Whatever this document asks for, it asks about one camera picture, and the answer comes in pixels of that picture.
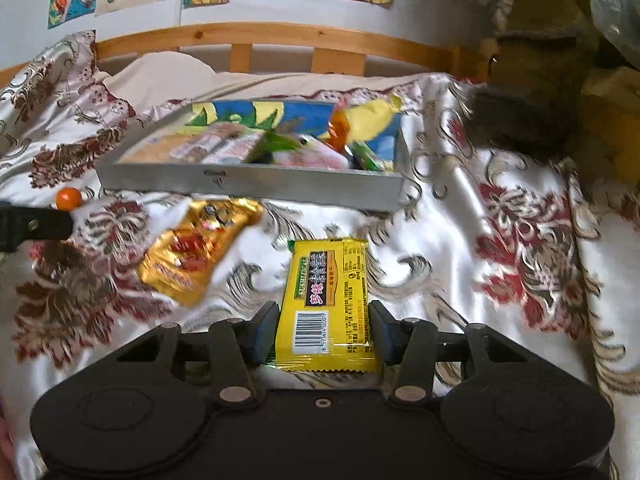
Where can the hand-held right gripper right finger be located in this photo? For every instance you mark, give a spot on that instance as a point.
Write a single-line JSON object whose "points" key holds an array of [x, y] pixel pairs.
{"points": [[381, 334]]}

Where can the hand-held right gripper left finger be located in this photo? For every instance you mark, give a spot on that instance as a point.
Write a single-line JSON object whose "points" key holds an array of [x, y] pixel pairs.
{"points": [[262, 336]]}

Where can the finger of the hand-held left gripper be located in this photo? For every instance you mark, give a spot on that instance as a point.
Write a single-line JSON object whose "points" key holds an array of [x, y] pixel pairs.
{"points": [[35, 226]]}

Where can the yellow snack packet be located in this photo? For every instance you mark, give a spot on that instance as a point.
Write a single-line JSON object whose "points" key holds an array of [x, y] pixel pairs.
{"points": [[325, 305]]}

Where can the gold foil snack packet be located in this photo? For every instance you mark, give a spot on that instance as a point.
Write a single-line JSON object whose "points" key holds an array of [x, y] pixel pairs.
{"points": [[195, 255]]}

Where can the clear tan snack bar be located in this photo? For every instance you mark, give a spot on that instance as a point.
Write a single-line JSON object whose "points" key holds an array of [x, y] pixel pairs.
{"points": [[167, 149]]}

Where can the orange lollipop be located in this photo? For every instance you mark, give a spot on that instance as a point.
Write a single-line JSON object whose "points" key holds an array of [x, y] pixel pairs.
{"points": [[68, 199]]}

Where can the small green candy packet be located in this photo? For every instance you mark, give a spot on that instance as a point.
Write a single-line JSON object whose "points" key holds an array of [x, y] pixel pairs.
{"points": [[372, 159]]}

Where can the white and pink snack bag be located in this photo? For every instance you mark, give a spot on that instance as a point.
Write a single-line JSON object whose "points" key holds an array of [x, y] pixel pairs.
{"points": [[315, 155]]}

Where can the floral satin blanket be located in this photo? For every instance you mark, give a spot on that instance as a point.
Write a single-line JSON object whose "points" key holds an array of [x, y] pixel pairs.
{"points": [[500, 185]]}

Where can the pink and white snack packet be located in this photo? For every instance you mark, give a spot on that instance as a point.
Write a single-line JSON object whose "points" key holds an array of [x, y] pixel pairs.
{"points": [[225, 145]]}

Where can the green wrapped candy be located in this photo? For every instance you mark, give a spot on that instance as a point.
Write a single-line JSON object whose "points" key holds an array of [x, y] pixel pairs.
{"points": [[275, 141]]}

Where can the white pillow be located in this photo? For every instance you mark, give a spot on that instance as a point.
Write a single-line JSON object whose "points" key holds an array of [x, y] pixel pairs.
{"points": [[165, 80]]}

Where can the orange wrapped candy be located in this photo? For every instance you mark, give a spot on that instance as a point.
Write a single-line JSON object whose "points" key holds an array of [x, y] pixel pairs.
{"points": [[339, 127]]}

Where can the yellow crinkled snack bag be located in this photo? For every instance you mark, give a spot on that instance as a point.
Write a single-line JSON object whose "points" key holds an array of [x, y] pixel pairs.
{"points": [[372, 117]]}

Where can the colourful dinosaur drawing sheet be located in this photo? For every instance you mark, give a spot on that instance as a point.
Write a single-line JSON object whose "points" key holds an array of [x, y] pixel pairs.
{"points": [[300, 112]]}

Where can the brown plush toy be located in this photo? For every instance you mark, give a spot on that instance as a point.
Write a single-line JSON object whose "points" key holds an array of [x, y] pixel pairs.
{"points": [[540, 70]]}

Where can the clear plastic bag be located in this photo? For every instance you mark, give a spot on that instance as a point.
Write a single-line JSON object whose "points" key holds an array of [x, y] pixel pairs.
{"points": [[617, 10]]}

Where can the wooden bed frame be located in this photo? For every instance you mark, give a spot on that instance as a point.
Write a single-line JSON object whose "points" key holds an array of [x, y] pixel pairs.
{"points": [[280, 35]]}

